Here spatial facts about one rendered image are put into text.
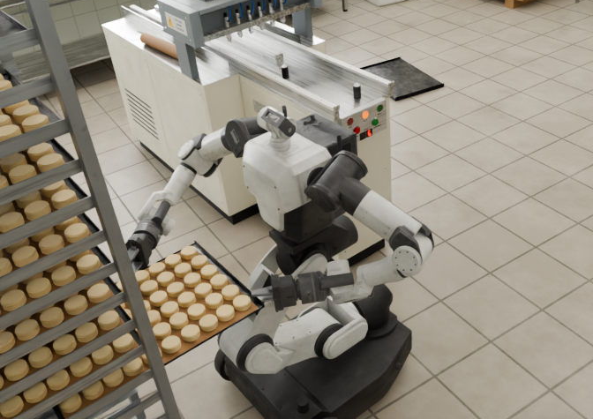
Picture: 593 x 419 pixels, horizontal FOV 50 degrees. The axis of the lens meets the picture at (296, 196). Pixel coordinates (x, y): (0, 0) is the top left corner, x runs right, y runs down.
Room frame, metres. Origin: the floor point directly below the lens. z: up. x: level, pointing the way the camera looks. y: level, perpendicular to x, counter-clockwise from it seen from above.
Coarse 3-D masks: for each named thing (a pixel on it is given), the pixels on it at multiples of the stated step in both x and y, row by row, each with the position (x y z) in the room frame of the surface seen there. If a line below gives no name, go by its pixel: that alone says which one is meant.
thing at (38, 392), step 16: (128, 336) 1.17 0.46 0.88; (96, 352) 1.13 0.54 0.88; (112, 352) 1.13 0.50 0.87; (64, 368) 1.11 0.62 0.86; (80, 368) 1.08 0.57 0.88; (96, 368) 1.10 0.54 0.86; (48, 384) 1.05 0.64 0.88; (64, 384) 1.05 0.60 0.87; (16, 400) 1.01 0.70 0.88; (32, 400) 1.01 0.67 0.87; (0, 416) 0.98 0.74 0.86
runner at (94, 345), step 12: (132, 324) 1.13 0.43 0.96; (108, 336) 1.09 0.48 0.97; (120, 336) 1.11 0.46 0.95; (84, 348) 1.06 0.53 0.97; (96, 348) 1.07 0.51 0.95; (60, 360) 1.03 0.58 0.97; (72, 360) 1.04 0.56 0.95; (36, 372) 1.00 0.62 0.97; (48, 372) 1.01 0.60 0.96; (24, 384) 0.98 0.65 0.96; (0, 396) 0.95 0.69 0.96; (12, 396) 0.96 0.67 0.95
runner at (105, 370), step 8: (128, 352) 1.11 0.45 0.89; (136, 352) 1.12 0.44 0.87; (144, 352) 1.13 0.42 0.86; (120, 360) 1.10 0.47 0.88; (128, 360) 1.11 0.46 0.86; (104, 368) 1.07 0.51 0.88; (112, 368) 1.08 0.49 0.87; (88, 376) 1.05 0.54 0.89; (96, 376) 1.06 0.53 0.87; (104, 376) 1.07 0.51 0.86; (72, 384) 1.03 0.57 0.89; (80, 384) 1.04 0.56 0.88; (88, 384) 1.05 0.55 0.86; (64, 392) 1.02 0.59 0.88; (72, 392) 1.03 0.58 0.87; (48, 400) 1.00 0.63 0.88; (56, 400) 1.00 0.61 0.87; (32, 408) 0.98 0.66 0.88; (40, 408) 0.98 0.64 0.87; (48, 408) 0.99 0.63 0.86; (16, 416) 0.96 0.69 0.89; (24, 416) 0.96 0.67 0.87; (32, 416) 0.97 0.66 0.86
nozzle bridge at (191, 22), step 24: (168, 0) 2.99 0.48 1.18; (192, 0) 2.95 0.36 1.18; (216, 0) 2.90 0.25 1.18; (240, 0) 2.90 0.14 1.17; (288, 0) 3.13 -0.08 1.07; (312, 0) 3.12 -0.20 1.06; (168, 24) 2.97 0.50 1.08; (192, 24) 2.76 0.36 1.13; (216, 24) 2.92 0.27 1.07; (240, 24) 2.93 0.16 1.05; (192, 48) 2.87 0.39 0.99; (192, 72) 2.85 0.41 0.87
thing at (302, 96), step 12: (144, 12) 3.78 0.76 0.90; (204, 48) 3.15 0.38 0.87; (216, 48) 3.06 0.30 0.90; (228, 60) 2.95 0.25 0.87; (240, 60) 2.86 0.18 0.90; (252, 72) 2.76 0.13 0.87; (264, 72) 2.69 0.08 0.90; (264, 84) 2.68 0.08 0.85; (276, 84) 2.59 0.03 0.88; (288, 84) 2.53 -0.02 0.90; (288, 96) 2.52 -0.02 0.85; (300, 96) 2.44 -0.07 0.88; (312, 96) 2.38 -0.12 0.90; (312, 108) 2.37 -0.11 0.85; (324, 108) 2.31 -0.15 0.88; (336, 108) 2.26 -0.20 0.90; (336, 120) 2.26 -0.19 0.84
